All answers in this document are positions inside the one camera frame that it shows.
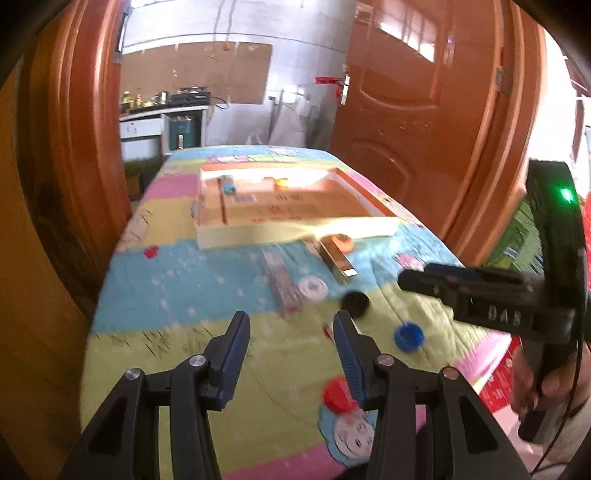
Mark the kitchen counter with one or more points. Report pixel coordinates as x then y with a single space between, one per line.
147 127

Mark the orange bottle cap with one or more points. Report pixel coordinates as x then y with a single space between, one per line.
281 183
346 241

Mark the yellow oil bottle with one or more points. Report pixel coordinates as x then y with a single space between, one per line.
126 98

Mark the small oblong box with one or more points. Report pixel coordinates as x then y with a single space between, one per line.
339 261

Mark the blue bottle cap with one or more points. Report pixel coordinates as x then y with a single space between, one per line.
408 336

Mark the red door tag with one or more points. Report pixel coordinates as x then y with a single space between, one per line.
327 80

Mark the planter box with grass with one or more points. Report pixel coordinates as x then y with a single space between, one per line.
136 173

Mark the green printed box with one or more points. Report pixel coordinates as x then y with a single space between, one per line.
519 240

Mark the brown wooden door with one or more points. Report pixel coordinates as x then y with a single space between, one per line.
406 106

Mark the red box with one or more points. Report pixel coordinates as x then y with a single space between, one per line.
501 378

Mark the cardboard wall sheet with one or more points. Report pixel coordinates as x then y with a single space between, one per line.
198 69

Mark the wooden door frame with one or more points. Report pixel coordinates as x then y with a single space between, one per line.
503 161

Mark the black gas stove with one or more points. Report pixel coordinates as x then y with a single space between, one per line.
189 95

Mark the green kitchen appliance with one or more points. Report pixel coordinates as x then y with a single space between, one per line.
182 133

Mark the white sack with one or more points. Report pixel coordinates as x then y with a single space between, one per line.
302 108

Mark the person's right hand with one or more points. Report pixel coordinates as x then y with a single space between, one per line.
524 383

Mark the white bottle cap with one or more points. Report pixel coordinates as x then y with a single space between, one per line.
313 288

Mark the blue lighter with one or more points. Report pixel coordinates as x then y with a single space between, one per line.
228 187

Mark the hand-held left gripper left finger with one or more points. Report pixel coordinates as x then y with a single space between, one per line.
231 350

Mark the black bottle cap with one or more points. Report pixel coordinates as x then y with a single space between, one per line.
354 303

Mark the shallow cardboard box tray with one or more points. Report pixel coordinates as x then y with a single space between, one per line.
286 207

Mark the clear patterned tube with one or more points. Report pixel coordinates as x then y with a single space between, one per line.
284 286

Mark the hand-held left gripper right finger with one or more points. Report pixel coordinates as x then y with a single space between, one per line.
347 350

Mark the red bottle cap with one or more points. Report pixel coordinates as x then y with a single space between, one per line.
337 397

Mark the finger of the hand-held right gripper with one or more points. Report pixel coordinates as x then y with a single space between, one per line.
415 282
498 279

